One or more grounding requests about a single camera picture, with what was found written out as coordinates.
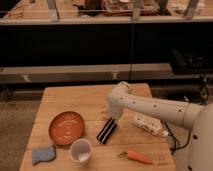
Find orange plate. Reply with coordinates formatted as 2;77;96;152
49;111;85;146

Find orange toy carrot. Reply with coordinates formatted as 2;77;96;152
119;150;154;165

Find blue sponge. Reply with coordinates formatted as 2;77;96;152
32;145;56;165

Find black striped eraser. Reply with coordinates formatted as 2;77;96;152
96;118;117;144

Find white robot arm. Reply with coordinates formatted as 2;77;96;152
106;81;213;171

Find black cable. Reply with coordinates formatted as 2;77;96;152
163;121;194;155

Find black box on shelf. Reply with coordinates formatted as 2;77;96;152
170;49;213;75

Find white ceramic cup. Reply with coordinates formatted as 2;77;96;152
69;138;92;164

